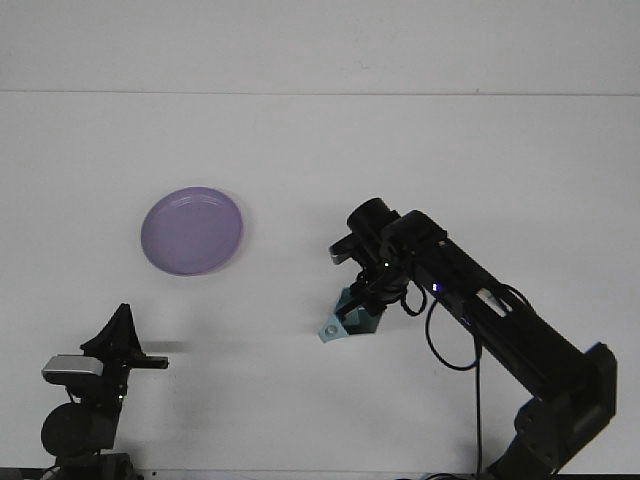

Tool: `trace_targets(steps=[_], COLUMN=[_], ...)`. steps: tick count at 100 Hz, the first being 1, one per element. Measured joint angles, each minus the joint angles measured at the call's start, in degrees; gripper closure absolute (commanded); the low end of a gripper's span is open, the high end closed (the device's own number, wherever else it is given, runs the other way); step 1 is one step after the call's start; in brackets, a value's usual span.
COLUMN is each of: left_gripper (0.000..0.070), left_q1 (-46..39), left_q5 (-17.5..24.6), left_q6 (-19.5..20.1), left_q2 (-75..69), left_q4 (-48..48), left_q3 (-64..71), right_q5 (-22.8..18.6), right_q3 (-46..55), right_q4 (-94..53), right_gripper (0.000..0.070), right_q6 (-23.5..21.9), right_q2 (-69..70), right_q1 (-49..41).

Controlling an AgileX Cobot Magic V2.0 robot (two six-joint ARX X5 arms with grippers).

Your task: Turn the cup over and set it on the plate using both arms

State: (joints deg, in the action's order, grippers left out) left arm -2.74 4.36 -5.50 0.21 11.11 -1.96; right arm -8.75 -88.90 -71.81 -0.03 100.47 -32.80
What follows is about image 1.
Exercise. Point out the pale blue hexagonal cup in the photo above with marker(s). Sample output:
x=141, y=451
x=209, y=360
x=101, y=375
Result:
x=336, y=327

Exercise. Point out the pale purple round plate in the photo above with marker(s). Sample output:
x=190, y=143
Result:
x=192, y=232

